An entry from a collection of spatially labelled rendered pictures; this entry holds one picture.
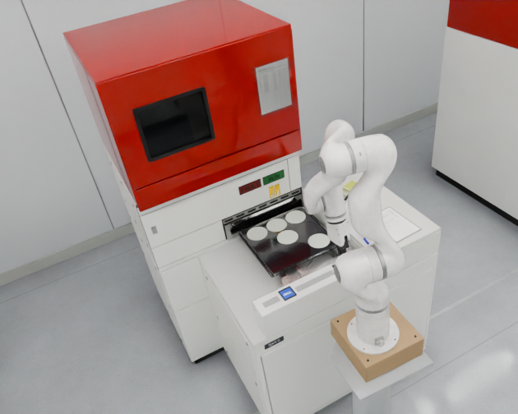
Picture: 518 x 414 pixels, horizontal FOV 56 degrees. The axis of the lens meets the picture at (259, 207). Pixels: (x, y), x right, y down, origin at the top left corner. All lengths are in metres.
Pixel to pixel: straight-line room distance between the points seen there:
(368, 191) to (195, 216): 1.06
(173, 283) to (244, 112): 0.94
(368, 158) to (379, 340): 0.73
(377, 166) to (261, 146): 0.87
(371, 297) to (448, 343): 1.46
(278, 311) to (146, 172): 0.78
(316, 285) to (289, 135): 0.70
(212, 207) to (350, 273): 0.95
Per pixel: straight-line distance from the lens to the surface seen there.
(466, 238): 3.75
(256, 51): 2.06
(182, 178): 2.14
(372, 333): 1.85
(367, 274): 1.61
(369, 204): 1.50
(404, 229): 2.28
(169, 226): 2.31
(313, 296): 2.04
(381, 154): 1.45
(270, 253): 2.28
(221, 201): 2.34
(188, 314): 2.70
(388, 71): 4.66
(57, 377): 3.36
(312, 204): 1.81
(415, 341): 1.93
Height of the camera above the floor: 2.46
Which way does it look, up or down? 38 degrees down
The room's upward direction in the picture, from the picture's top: 9 degrees counter-clockwise
